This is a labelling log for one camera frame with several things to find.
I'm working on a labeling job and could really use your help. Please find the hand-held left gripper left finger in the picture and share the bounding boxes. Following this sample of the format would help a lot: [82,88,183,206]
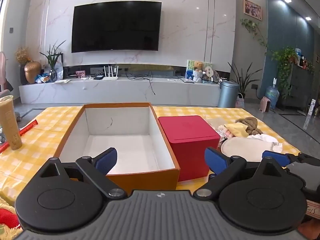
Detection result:
[39,147,128,198]

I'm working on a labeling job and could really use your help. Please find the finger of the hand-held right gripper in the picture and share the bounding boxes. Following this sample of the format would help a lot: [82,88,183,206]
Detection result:
[262,150,300,167]

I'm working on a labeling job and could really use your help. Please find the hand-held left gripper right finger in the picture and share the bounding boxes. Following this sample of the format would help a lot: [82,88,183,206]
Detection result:
[193,147,287,201]

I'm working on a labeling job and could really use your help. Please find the orange cardboard box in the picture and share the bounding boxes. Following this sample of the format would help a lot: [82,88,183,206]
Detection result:
[53,102,180,197]

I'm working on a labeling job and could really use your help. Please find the beige oval pad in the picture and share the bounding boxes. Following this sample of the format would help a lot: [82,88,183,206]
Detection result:
[221,137,266,162]

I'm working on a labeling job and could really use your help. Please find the brown plush towel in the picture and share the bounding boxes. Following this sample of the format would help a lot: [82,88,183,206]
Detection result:
[235,117,263,137]

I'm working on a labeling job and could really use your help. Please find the cream towel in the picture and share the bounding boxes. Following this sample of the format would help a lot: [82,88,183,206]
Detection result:
[207,117,227,130]

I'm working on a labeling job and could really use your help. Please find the yellow cleaning cloth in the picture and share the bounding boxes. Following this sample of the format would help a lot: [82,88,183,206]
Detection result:
[224,122,250,138]

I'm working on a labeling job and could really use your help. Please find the red square box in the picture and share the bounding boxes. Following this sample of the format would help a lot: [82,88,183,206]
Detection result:
[158,115,221,182]

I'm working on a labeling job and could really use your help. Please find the pink small heater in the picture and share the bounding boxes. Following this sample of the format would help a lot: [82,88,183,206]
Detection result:
[259,97,272,113]

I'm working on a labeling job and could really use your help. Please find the blue water jug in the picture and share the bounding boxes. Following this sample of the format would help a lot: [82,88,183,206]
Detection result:
[265,78,280,109]

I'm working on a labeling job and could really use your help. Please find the yellow checkered tablecloth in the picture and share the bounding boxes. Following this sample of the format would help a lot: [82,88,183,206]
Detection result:
[0,105,304,207]

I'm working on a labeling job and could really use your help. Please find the grey metal trash can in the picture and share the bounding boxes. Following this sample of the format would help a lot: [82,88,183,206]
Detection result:
[217,80,240,108]

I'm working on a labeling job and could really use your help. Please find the white marble television console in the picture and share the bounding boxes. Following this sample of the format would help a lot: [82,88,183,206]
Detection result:
[19,76,222,107]

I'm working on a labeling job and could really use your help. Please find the dark grey cabinet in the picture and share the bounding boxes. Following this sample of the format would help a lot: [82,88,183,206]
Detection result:
[285,64,317,110]

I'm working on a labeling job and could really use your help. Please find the long leaf floor plant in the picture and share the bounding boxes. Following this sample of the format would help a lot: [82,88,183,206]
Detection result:
[227,61,255,98]

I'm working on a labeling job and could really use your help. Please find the white router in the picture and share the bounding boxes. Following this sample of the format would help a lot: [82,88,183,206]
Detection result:
[102,65,120,81]

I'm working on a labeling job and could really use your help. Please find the red paper strip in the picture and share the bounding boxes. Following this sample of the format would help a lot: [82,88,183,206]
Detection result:
[0,119,38,154]

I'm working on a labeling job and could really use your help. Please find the round paper fan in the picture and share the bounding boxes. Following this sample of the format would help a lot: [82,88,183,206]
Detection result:
[204,66,214,82]

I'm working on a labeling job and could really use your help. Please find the green pothos plant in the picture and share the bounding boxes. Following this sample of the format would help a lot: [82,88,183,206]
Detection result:
[271,46,299,99]

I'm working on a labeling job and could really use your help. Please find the brown teddy bear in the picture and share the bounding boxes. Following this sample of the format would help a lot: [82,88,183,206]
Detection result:
[193,60,204,83]

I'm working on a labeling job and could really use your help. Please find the green photo board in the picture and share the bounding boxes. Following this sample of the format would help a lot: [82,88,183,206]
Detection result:
[186,60,213,80]

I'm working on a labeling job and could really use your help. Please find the row of small bottles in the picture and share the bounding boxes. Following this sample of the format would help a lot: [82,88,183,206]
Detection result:
[295,48,314,68]

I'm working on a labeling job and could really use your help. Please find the milk tea plastic cup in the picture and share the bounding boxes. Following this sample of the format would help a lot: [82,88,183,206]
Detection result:
[0,95,23,151]

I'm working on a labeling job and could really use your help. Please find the blue snack bags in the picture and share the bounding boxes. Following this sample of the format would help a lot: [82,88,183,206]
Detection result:
[35,71,52,83]

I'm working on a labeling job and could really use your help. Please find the yellow shaggy blanket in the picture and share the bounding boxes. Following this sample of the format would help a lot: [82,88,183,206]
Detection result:
[0,196,24,240]

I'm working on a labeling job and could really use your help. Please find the green plant in glass vase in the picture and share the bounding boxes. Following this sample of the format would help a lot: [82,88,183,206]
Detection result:
[39,40,67,82]

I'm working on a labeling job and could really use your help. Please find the gold acorn jar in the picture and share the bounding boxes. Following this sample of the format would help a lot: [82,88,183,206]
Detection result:
[24,60,42,84]

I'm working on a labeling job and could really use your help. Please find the hanging vine plant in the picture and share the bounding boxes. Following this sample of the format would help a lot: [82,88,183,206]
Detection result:
[240,18,269,55]

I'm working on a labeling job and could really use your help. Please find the dried flower bouquet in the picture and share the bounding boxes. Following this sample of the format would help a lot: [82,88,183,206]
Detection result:
[14,46,32,85]

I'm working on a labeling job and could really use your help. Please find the pink chair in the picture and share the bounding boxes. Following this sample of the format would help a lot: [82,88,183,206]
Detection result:
[0,52,14,100]

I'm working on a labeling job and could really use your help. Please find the black cables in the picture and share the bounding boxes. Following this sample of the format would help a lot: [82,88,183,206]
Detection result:
[125,71,157,95]

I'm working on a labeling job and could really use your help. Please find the black wall television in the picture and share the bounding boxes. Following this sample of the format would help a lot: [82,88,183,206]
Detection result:
[72,1,162,53]

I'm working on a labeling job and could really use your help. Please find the framed wall picture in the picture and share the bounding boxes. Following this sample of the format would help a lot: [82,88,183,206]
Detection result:
[244,0,262,21]

